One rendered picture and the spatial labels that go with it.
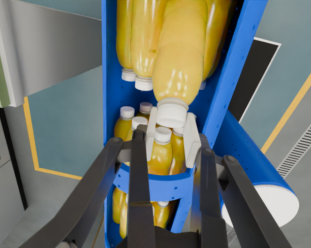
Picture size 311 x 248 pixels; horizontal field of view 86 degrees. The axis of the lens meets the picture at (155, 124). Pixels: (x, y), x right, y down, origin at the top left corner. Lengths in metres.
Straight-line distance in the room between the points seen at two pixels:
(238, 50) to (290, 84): 1.55
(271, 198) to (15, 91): 0.96
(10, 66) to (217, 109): 0.60
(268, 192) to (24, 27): 0.99
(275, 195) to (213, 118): 0.52
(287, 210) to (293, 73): 1.21
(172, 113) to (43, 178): 2.61
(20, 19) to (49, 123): 1.48
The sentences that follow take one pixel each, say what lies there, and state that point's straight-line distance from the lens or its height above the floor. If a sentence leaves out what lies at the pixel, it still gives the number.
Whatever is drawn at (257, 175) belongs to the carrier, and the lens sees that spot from 0.76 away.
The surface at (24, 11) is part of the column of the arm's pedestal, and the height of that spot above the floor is 0.89.
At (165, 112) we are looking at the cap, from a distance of 0.20.
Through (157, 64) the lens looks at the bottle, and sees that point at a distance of 0.23.
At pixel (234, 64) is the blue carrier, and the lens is 0.30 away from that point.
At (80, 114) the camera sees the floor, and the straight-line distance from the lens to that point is 1.86.
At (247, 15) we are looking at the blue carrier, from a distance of 0.29.
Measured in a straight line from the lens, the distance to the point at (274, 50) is 1.52.
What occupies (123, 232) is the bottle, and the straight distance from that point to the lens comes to 0.71.
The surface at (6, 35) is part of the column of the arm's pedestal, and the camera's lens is 0.67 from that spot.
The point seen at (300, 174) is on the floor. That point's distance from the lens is 2.50.
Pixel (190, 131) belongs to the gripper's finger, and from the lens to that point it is 0.17.
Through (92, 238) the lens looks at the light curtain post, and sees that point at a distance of 1.44.
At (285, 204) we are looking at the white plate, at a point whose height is 1.04.
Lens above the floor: 1.48
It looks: 62 degrees down
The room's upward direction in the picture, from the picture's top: 170 degrees counter-clockwise
